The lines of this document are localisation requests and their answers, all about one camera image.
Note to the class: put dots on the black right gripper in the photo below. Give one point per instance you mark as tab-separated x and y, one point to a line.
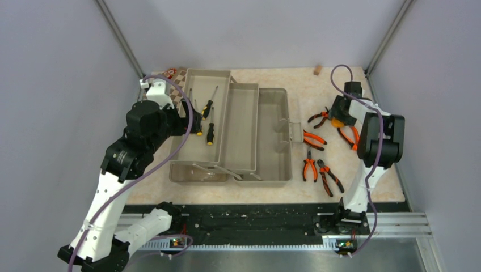
334	112

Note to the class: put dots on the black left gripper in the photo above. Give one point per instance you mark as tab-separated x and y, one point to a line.
181	121

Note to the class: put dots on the black yellow small screwdriver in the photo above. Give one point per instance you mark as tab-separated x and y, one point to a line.
206	110

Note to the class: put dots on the translucent beige tool box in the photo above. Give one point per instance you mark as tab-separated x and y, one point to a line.
253	134

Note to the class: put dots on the orange tape measure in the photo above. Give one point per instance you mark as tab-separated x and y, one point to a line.
336	123

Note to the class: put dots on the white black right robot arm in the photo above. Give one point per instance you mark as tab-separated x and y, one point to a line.
380	145

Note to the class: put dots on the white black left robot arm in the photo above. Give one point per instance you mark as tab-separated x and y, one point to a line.
99	246

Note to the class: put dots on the orange long-nose pliers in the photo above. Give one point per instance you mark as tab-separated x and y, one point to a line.
323	115

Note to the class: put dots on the black yellow medium screwdriver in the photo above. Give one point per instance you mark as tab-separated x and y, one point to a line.
197	119

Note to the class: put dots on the black yellow long screwdriver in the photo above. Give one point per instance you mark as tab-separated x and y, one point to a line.
210	134

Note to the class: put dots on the large orange combination pliers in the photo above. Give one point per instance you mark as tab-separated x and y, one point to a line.
314	140

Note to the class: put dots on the wooden chessboard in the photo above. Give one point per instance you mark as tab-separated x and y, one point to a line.
180	81

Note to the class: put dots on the small wooden block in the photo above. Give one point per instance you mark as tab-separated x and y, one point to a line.
317	70

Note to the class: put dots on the red small snack packet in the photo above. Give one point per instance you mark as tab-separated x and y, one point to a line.
170	73

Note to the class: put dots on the small orange needle-nose pliers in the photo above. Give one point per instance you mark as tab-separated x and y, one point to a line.
309	164

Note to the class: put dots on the orange black end pliers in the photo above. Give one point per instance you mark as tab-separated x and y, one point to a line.
326	171

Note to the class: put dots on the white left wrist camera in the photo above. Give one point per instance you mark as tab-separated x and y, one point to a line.
157	91

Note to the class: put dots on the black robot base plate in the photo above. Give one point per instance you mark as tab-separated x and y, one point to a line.
255	224

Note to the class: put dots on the aluminium frame rail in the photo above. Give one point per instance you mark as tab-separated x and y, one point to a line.
384	225

